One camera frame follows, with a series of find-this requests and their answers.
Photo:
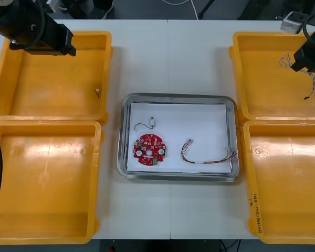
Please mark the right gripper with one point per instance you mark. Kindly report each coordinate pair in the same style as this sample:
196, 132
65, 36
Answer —
312, 56

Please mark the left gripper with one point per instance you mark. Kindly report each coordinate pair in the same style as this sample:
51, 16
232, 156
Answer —
56, 39

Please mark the steel tray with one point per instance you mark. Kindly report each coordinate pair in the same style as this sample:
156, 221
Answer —
122, 147

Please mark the round red circuit board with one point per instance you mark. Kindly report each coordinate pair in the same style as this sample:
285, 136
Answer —
147, 149

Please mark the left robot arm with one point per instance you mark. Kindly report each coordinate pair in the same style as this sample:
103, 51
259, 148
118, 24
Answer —
13, 23

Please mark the person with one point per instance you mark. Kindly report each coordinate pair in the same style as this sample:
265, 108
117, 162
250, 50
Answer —
102, 10

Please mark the black stand leg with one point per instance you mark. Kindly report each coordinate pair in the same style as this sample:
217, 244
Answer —
206, 8

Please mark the white paper sheet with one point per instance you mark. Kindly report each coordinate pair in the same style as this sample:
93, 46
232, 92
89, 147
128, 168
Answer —
199, 123

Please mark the yellow-orange plastic bin with handwriting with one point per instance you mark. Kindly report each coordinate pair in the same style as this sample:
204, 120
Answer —
278, 183

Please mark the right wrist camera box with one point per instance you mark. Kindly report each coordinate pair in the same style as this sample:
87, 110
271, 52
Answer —
291, 24

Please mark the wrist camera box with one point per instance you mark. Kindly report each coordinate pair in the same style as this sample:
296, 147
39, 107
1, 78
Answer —
52, 5
291, 24

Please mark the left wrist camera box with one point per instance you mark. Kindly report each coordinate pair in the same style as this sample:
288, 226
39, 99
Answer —
52, 5

